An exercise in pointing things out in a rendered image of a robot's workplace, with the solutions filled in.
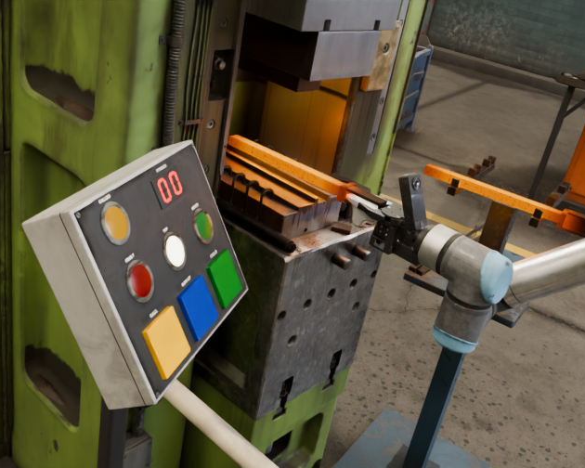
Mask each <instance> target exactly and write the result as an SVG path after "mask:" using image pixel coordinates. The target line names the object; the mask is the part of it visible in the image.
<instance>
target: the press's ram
mask: <svg viewBox="0 0 585 468"><path fill-rule="evenodd" d="M400 3H401V0H247V6H246V12H247V13H250V14H253V15H255V16H257V17H260V18H263V19H266V20H271V21H273V22H276V23H278V24H281V25H284V26H287V27H290V28H292V29H295V30H297V31H300V32H322V31H323V30H324V31H327V32H332V31H372V30H375V31H393V30H394V29H395V26H396V22H397V15H398V10H399V7H400Z"/></svg>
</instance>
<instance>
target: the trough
mask: <svg viewBox="0 0 585 468"><path fill-rule="evenodd" d="M227 150H229V151H231V152H232V153H234V154H236V155H238V156H240V157H242V158H243V159H245V160H247V161H249V162H250V163H253V164H255V165H257V166H259V167H261V168H263V169H265V170H266V171H268V172H269V173H271V174H273V175H275V176H278V177H280V178H281V179H283V180H285V181H287V182H289V183H291V184H293V185H295V186H296V187H298V188H299V189H302V190H304V191H306V192H308V193H310V194H312V195H314V196H316V197H318V203H321V202H326V201H327V199H328V196H329V195H327V194H325V193H323V192H321V191H319V190H317V189H315V188H313V187H311V186H309V185H307V184H306V183H304V182H302V181H300V180H298V179H296V178H294V177H292V176H290V175H288V174H286V173H284V172H282V171H281V170H279V169H277V168H275V167H273V166H271V165H269V164H267V163H266V162H263V161H261V160H259V159H257V158H255V157H254V156H252V155H250V154H248V153H246V152H244V151H242V150H240V149H237V148H234V147H232V146H230V145H229V144H228V143H227Z"/></svg>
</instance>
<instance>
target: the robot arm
mask: <svg viewBox="0 0 585 468"><path fill-rule="evenodd" d="M398 181H399V187H400V193H401V200H402V205H401V204H400V203H398V202H396V201H392V200H389V199H386V198H384V197H381V196H378V197H380V198H382V199H384V200H387V204H385V205H384V206H383V208H380V209H378V205H376V204H374V203H372V202H370V201H366V200H364V199H362V198H360V197H359V196H357V195H355V194H347V195H346V198H347V199H348V200H349V201H350V202H351V203H352V205H353V223H354V224H355V225H356V226H360V225H361V224H362V223H363V222H364V221H368V222H371V223H374V222H375V221H376V220H377V224H376V226H375V227H374V230H373V233H372V234H371V236H370V242H369V245H371V246H373V247H375V248H376V249H378V250H380V251H382V252H383V253H385V254H388V255H389V254H396V255H397V256H399V257H401V258H403V259H405V260H406V261H408V262H410V263H412V264H413V265H415V266H418V265H419V264H421V265H423V266H425V267H427V268H429V269H431V270H433V271H434V272H435V273H437V274H438V275H440V276H442V277H444V278H445V279H447V280H448V287H447V289H446V292H445V294H444V297H443V300H442V303H441V306H440V308H439V311H438V314H437V317H436V320H435V323H434V324H433V326H434V328H433V330H432V335H433V337H434V339H435V341H436V342H437V343H438V344H440V345H441V346H443V347H445V348H447V349H448V350H450V351H453V352H457V353H470V352H472V351H473V350H474V349H475V346H476V345H477V344H478V342H477V341H478V339H479V336H480V334H481V332H482V330H484V328H485V327H486V326H487V324H488V322H489V321H490V320H491V319H492V317H493V316H494V315H495V314H496V313H499V312H502V311H505V310H508V309H511V308H514V307H517V306H519V305H522V304H525V303H528V302H531V301H535V300H538V299H540V298H544V297H547V296H550V295H553V294H557V293H561V292H564V291H568V290H571V289H574V288H577V287H580V286H583V285H585V238H584V239H582V240H577V241H574V242H571V243H568V244H566V245H563V246H561V247H558V248H555V249H552V250H550V251H547V252H544V253H540V254H537V255H534V256H531V257H528V258H526V259H523V260H521V261H518V262H515V263H512V262H511V260H510V259H508V258H507V257H505V256H503V255H501V254H500V253H499V252H497V251H495V250H491V249H489V248H488V247H486V246H484V245H482V244H480V243H478V242H476V241H474V240H471V239H469V238H467V237H465V236H463V235H462V234H461V233H459V232H457V231H455V230H453V229H451V228H449V227H446V226H444V225H442V224H439V225H437V226H434V225H427V218H426V212H425V205H424V198H423V187H422V181H421V175H420V174H418V173H414V174H407V175H402V176H400V177H399V178H398ZM375 239H377V240H376V243H378V244H381V243H384V248H383V249H381V248H379V247H378V246H376V245H374V242H375ZM392 247H393V248H392ZM391 248H392V249H391Z"/></svg>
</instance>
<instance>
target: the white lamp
mask: <svg viewBox="0 0 585 468"><path fill-rule="evenodd" d="M166 251H167V254H168V257H169V259H170V261H171V262H172V263H173V264H174V265H175V266H180V265H181V264H182V263H183V261H184V249H183V245H182V243H181V241H180V240H179V239H178V238H177V237H175V236H172V237H170V238H169V239H168V241H167V244H166Z"/></svg>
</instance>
